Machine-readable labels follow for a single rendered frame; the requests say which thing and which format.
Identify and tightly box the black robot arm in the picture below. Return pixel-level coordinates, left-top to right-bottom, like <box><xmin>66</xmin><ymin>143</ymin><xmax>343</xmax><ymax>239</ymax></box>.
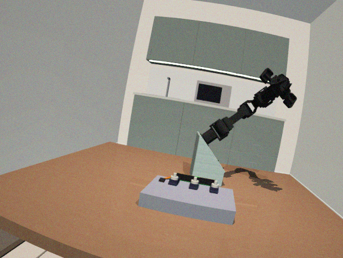
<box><xmin>201</xmin><ymin>74</ymin><xmax>290</xmax><ymax>146</ymax></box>

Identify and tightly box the black pin header strip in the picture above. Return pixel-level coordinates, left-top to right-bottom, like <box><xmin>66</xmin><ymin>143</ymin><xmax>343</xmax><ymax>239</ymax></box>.
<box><xmin>177</xmin><ymin>173</ymin><xmax>215</xmax><ymax>186</ymax></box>

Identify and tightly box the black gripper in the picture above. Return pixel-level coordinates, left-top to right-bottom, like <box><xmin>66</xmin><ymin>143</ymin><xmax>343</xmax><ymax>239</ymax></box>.
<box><xmin>259</xmin><ymin>68</ymin><xmax>297</xmax><ymax>108</ymax></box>

